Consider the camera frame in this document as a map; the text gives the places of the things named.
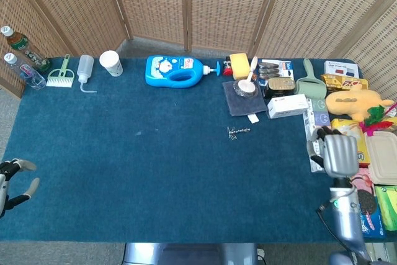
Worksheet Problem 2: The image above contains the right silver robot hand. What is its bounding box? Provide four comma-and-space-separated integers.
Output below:
306, 125, 360, 179

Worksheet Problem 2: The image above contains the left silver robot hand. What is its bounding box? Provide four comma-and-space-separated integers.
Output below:
0, 158, 40, 218

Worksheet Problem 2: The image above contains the beaded magnetic metal stick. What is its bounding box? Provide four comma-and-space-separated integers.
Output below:
228, 127, 251, 137

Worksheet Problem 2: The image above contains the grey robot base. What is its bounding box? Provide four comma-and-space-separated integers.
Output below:
122, 242, 264, 265

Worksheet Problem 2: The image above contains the green hand brush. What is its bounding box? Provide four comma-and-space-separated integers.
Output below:
45, 54, 76, 88

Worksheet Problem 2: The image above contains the yellow biscuit packet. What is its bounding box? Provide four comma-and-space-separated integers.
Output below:
330, 118, 372, 168

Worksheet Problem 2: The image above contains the beige lunch container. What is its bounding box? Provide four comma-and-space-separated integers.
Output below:
363, 131, 397, 186

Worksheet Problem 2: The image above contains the long pastel smiley box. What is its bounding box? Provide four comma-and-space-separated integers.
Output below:
302, 97, 330, 174

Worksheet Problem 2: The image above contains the yellow plush toy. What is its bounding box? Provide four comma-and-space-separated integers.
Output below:
324, 83, 395, 122

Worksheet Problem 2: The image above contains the green red feather toy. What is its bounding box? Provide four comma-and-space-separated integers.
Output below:
358, 102, 397, 137

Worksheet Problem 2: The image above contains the green packet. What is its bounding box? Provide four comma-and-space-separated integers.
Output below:
374, 185, 397, 231

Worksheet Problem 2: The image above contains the blue cookie box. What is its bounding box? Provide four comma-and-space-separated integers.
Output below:
350, 168, 387, 240

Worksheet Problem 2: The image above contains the gold snack packet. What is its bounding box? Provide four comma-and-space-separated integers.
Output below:
320, 73, 369, 94

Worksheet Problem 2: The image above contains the white carton box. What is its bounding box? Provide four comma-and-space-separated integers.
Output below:
266, 93, 310, 120

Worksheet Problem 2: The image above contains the white box red blue print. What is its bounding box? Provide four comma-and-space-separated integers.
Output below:
323, 60, 360, 79

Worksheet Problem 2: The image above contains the black gold meat tin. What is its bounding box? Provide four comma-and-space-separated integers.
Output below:
263, 76, 297, 101

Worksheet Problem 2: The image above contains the grey cleaning cloth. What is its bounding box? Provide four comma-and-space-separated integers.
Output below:
222, 79, 269, 124

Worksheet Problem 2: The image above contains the binder clip pack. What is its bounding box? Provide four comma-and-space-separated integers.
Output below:
257, 58, 295, 86

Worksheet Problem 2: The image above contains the clear water bottle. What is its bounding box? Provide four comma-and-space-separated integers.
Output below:
3, 53, 47, 91

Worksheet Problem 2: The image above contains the yellow sponge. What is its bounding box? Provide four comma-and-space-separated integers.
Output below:
228, 53, 251, 81

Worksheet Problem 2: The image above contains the green tea bottle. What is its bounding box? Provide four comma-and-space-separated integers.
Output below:
0, 25, 51, 72

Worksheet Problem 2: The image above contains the small red capped item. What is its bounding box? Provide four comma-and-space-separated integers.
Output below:
222, 56, 233, 77

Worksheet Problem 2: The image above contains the white squeeze wash bottle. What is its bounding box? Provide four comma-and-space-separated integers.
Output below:
76, 55, 98, 94

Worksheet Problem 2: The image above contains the blue table carpet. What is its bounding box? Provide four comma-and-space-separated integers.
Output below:
0, 56, 397, 244

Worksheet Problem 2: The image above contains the white paper cup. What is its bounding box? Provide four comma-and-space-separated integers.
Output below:
99, 50, 124, 78

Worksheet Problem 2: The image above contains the wicker folding screen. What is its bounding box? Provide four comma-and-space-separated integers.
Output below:
0, 0, 397, 101

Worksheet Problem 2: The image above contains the blue detergent pump bottle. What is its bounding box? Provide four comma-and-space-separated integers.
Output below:
145, 55, 221, 89

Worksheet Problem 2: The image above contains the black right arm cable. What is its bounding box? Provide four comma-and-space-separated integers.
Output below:
316, 190, 346, 247

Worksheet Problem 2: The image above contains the steel scrubber with white handle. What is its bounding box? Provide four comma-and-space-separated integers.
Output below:
233, 56, 259, 98

